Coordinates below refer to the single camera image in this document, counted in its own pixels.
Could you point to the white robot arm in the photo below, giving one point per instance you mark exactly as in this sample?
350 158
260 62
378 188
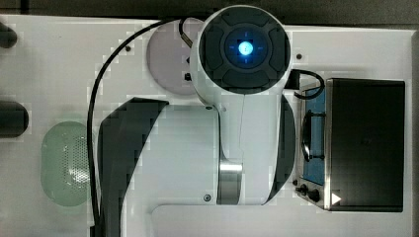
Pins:
235 147

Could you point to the black cylinder at table edge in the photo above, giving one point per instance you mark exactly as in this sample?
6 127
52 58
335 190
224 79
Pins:
8 37

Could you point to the green oval strainer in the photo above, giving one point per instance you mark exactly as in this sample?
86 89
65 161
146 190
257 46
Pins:
65 170

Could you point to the grey round plate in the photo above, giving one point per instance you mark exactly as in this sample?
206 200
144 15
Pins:
167 60

